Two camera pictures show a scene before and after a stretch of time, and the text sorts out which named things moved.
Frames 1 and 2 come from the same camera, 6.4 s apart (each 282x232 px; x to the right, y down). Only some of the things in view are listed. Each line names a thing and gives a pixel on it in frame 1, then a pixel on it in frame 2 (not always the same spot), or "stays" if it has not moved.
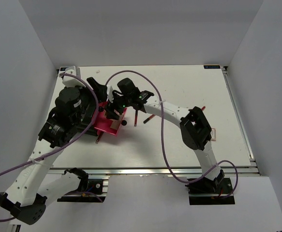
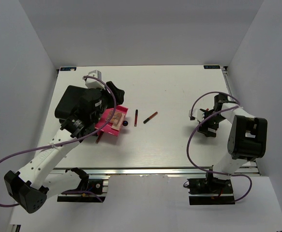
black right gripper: [111, 113] to [204, 130]
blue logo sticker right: [212, 66] stays
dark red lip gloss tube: [136, 118] stays
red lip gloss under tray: [100, 135] stays
